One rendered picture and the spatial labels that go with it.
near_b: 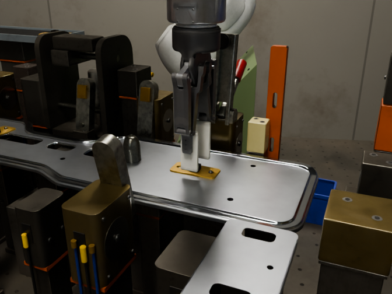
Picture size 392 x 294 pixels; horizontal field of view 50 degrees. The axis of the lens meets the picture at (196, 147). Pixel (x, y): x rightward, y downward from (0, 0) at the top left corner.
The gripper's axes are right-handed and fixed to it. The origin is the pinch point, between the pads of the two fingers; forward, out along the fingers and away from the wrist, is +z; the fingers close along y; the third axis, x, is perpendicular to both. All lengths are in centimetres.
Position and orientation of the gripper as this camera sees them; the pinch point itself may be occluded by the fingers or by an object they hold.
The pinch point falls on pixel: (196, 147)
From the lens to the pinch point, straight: 72.2
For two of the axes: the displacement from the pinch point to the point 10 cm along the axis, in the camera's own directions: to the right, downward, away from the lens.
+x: 9.2, 1.5, -3.5
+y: -3.9, 3.6, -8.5
